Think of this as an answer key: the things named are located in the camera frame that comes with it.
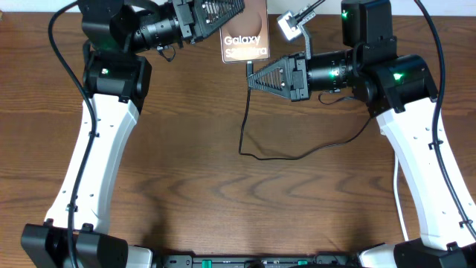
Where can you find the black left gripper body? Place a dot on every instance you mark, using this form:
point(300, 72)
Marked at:
point(185, 18)

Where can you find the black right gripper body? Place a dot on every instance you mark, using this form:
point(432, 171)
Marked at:
point(300, 77)

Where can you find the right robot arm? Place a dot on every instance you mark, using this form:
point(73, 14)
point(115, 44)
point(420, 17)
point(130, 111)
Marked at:
point(402, 96)

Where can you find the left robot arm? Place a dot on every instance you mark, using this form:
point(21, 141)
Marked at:
point(114, 85)

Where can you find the Galaxy S25 Ultra smartphone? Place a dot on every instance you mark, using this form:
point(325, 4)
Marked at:
point(245, 37)

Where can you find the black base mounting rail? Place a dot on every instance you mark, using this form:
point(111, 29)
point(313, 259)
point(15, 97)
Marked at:
point(189, 261)

